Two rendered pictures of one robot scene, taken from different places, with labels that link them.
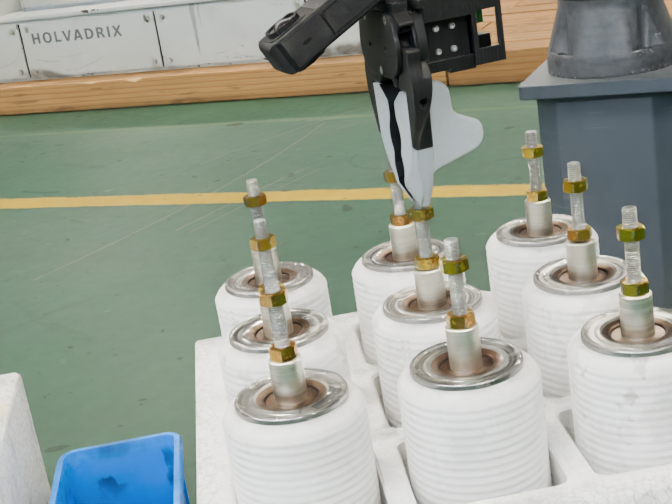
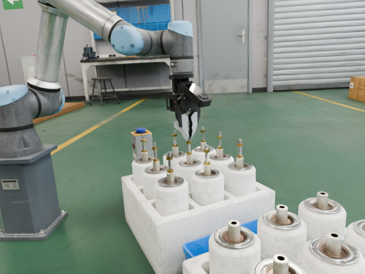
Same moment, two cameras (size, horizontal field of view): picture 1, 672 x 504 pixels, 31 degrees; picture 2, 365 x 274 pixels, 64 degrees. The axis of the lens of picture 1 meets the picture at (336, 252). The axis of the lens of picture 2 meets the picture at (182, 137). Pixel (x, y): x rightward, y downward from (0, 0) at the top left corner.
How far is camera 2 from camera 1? 1.43 m
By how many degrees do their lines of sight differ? 104
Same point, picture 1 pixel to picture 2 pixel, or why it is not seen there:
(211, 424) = (215, 205)
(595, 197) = (45, 188)
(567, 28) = (21, 139)
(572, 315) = not seen: hidden behind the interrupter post
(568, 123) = (38, 167)
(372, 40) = (187, 103)
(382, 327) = (200, 167)
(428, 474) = not seen: hidden behind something
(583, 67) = (35, 149)
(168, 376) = not seen: outside the picture
